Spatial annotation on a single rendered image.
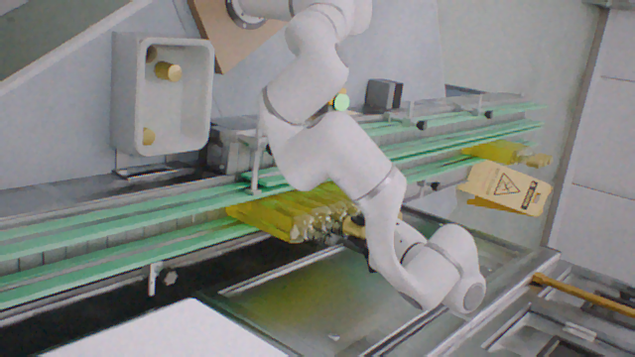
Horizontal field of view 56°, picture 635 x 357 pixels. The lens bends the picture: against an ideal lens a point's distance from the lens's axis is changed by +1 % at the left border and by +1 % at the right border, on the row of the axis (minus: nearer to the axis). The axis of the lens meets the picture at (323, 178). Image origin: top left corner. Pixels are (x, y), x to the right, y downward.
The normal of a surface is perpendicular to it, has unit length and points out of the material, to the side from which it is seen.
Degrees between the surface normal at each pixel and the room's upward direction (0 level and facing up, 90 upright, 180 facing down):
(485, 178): 77
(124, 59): 90
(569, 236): 90
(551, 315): 90
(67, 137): 0
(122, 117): 90
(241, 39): 0
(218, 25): 0
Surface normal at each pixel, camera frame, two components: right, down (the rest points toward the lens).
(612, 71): -0.62, 0.15
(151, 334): 0.13, -0.95
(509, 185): -0.24, -0.30
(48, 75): 0.77, 0.28
